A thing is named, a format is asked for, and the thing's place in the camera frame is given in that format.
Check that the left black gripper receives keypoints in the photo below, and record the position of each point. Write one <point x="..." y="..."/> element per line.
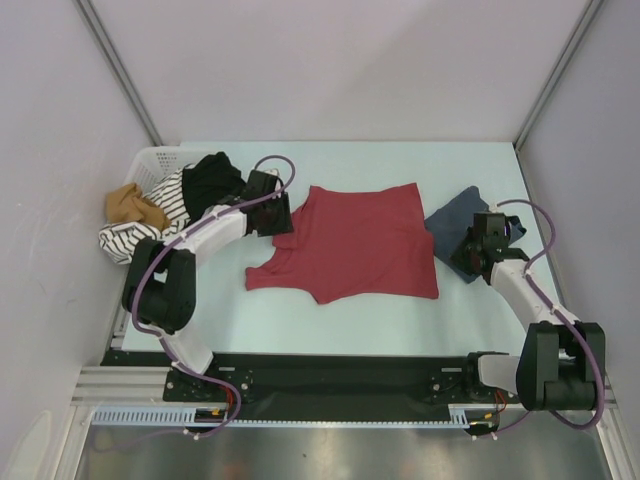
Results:
<point x="284" y="223"/>

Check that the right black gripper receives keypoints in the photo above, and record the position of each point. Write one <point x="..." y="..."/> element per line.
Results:
<point x="457" y="254"/>

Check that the blue grey tank top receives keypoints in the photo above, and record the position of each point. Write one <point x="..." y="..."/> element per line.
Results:
<point x="449" y="226"/>

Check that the red tank top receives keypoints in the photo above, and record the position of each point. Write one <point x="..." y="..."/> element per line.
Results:
<point x="347" y="244"/>

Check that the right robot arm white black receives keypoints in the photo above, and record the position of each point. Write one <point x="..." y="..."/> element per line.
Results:
<point x="561" y="365"/>

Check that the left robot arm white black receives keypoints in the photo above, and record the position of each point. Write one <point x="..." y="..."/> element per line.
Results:
<point x="160" y="289"/>

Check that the mustard tank top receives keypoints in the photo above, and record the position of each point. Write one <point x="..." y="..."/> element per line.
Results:
<point x="127" y="204"/>

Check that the striped white black tank top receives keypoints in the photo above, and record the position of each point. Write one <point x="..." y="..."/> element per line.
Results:
<point x="119" y="240"/>

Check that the white plastic laundry basket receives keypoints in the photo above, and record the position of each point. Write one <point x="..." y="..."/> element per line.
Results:
<point x="158" y="171"/>

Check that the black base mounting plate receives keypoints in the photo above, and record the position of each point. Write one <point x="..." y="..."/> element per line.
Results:
<point x="328" y="386"/>

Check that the slotted cable duct rail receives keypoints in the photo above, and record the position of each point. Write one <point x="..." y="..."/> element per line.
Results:
<point x="207" y="418"/>

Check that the aluminium extrusion base frame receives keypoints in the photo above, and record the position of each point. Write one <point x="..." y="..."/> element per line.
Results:
<point x="141" y="386"/>

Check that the right aluminium corner post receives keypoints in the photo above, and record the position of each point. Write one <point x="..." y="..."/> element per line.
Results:
<point x="570" y="49"/>

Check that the aluminium corner post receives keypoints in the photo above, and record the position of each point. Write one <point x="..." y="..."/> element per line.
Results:
<point x="570" y="49"/>
<point x="108" y="49"/>

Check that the left aluminium corner post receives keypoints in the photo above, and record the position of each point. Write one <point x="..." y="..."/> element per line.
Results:
<point x="108" y="49"/>

